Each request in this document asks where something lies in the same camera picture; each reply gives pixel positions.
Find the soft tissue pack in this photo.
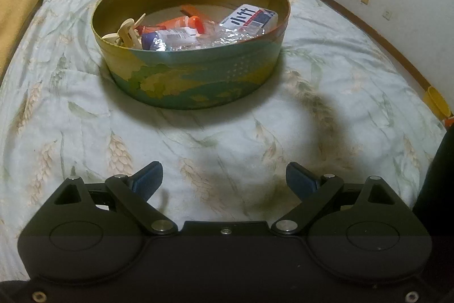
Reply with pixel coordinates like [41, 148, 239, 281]
[219, 4, 278, 36]

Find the round yellow green tin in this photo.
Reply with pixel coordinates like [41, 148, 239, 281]
[91, 0, 292, 111]

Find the orange squeeze tube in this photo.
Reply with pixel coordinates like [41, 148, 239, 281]
[136, 15, 207, 38]

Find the clear plastic case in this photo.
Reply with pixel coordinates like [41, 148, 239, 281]
[141, 28, 200, 51]

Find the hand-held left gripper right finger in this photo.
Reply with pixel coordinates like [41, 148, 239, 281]
[271, 163, 405, 236]

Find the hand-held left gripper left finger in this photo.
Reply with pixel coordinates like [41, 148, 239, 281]
[53, 162, 178, 236]

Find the floral bedsheet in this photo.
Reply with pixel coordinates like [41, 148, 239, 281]
[0, 0, 448, 284]

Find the yellow plastic object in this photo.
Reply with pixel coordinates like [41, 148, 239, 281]
[423, 86, 454, 122]

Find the cream flower hair claw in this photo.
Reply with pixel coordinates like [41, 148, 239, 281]
[102, 13, 147, 49]

